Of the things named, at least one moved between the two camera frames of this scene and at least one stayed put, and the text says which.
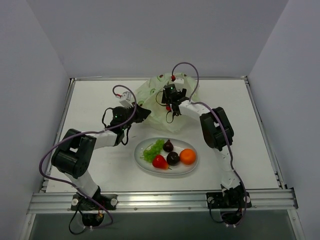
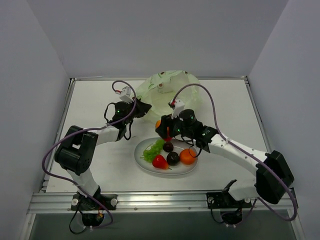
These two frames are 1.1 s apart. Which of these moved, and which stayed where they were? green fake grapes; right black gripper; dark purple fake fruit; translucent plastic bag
Moved: right black gripper
Stayed: green fake grapes; dark purple fake fruit; translucent plastic bag
